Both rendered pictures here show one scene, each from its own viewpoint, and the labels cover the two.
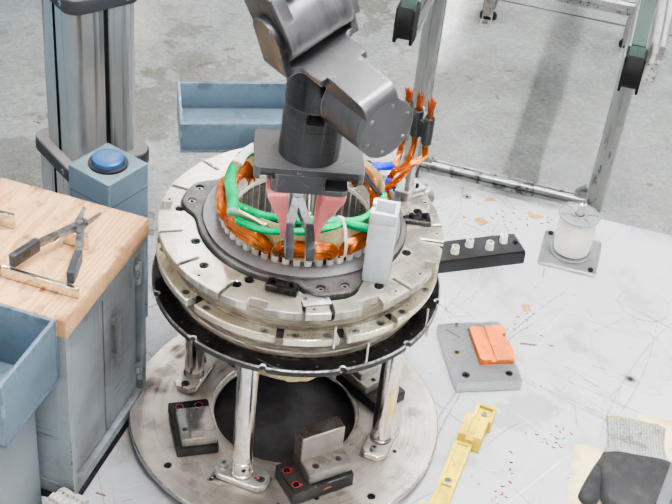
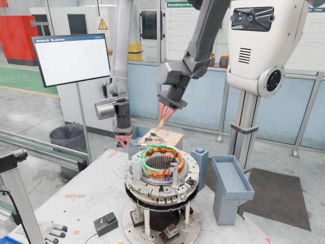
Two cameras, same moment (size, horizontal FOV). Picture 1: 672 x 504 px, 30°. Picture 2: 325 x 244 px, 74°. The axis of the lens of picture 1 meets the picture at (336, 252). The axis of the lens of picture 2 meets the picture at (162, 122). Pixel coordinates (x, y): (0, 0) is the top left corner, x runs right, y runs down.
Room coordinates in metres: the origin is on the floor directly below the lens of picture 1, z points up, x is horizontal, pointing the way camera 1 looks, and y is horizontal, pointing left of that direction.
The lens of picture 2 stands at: (1.28, -0.69, 1.68)
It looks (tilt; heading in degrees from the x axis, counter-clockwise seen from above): 26 degrees down; 101
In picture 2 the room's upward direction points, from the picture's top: straight up
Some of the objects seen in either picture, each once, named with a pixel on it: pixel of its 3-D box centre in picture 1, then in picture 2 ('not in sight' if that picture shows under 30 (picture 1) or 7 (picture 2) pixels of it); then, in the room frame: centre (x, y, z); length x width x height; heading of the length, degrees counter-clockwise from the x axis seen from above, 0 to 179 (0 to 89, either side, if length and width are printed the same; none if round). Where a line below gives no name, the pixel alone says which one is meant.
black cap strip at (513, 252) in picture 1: (473, 253); not in sight; (1.52, -0.21, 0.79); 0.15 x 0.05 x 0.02; 111
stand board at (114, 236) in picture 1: (31, 253); (161, 140); (1.08, 0.33, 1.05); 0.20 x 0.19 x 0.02; 166
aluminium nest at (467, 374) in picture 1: (478, 354); not in sight; (1.29, -0.21, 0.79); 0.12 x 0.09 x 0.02; 13
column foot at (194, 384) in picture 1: (193, 374); not in sight; (1.17, 0.16, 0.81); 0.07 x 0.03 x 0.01; 162
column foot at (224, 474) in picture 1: (241, 474); not in sight; (1.01, 0.08, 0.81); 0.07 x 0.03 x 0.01; 72
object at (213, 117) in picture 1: (266, 190); (226, 195); (1.43, 0.11, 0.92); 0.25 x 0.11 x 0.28; 102
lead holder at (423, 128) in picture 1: (417, 122); (169, 162); (1.19, -0.07, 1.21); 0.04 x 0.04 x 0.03; 80
